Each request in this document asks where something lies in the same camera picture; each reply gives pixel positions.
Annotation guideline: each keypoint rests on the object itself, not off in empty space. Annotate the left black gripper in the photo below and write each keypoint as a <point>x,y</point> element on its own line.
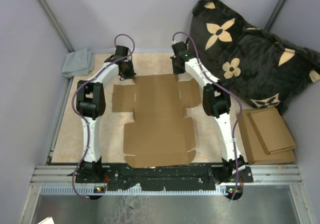
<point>130,74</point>

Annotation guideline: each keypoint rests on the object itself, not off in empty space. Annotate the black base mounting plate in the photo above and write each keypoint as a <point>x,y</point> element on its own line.
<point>194,176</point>

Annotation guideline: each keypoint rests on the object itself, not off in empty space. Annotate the grey folded cloth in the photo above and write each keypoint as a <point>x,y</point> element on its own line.
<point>78,63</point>

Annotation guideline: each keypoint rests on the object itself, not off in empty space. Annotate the white paper corner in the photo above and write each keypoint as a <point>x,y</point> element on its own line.
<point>48,220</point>

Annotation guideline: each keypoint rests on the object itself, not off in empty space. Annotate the small flat cardboard box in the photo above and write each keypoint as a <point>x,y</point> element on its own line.
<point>271,131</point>

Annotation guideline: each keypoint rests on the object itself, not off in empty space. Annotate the brown cardboard box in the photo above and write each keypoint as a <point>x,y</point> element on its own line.
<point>161,134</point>

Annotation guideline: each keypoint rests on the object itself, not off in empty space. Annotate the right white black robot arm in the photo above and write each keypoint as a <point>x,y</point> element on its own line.
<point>216,103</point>

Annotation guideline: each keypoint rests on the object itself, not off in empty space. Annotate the large flat cardboard box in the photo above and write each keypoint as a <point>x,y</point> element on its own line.
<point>253,148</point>

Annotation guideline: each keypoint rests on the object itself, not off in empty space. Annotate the black floral plush cushion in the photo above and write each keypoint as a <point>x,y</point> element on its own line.
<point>259,67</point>

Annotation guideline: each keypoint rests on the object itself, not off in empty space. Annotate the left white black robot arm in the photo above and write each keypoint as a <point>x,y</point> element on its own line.
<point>90,104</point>

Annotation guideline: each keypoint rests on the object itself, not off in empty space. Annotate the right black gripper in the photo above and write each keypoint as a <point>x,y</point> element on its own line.
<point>175,71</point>

